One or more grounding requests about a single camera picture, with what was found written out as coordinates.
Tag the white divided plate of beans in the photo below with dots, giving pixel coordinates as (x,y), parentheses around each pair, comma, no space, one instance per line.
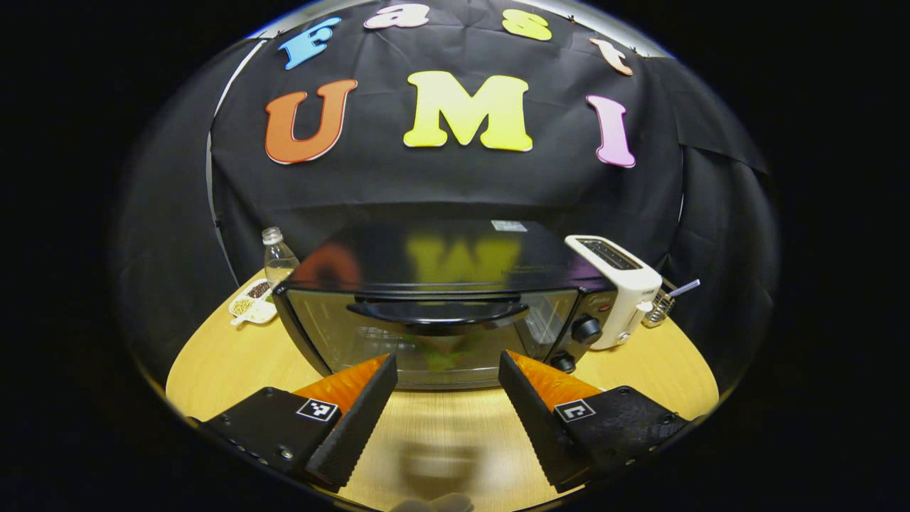
(252,302)

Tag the metal spoon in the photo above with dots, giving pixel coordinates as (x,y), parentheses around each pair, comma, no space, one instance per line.
(684,287)

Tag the black electric oven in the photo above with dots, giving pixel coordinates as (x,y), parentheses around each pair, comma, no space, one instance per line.
(455,256)

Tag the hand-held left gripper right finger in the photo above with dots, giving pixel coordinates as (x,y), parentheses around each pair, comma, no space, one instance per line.
(537,423)

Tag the sandwich with lettuce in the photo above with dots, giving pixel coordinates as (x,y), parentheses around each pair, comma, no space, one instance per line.
(455,355)

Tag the white toaster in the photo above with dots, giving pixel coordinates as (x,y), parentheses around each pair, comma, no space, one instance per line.
(625,284)

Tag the clear plastic water bottle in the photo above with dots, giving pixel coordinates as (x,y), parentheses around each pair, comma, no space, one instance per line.
(279,263)

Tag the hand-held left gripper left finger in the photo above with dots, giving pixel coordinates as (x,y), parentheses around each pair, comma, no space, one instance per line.
(359,423)

